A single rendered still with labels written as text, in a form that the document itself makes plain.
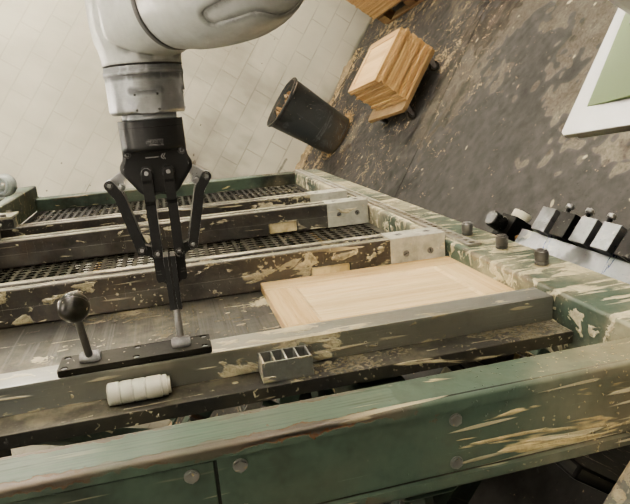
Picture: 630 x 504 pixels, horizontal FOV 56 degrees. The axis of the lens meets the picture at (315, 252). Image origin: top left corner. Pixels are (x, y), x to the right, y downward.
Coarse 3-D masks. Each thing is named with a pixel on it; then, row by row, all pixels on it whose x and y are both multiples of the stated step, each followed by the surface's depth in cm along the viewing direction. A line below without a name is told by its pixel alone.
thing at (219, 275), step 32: (224, 256) 120; (256, 256) 118; (288, 256) 119; (320, 256) 121; (352, 256) 123; (384, 256) 124; (416, 256) 126; (0, 288) 109; (32, 288) 108; (64, 288) 110; (96, 288) 111; (128, 288) 113; (160, 288) 114; (192, 288) 116; (224, 288) 117; (256, 288) 119; (0, 320) 108; (32, 320) 110
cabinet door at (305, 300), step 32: (448, 256) 127; (288, 288) 114; (320, 288) 113; (352, 288) 112; (384, 288) 110; (416, 288) 109; (448, 288) 108; (480, 288) 105; (288, 320) 97; (320, 320) 96
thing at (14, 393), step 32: (352, 320) 89; (384, 320) 88; (416, 320) 88; (448, 320) 89; (480, 320) 91; (512, 320) 92; (544, 320) 94; (224, 352) 82; (256, 352) 83; (320, 352) 85; (352, 352) 87; (0, 384) 77; (32, 384) 76; (64, 384) 77; (96, 384) 78; (0, 416) 76
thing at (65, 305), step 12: (60, 300) 72; (72, 300) 71; (84, 300) 72; (60, 312) 71; (72, 312) 71; (84, 312) 72; (84, 336) 76; (84, 348) 78; (84, 360) 79; (96, 360) 79
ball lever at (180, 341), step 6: (174, 312) 83; (180, 312) 83; (174, 318) 83; (180, 318) 83; (180, 324) 83; (180, 330) 83; (180, 336) 82; (186, 336) 82; (174, 342) 81; (180, 342) 82; (186, 342) 82
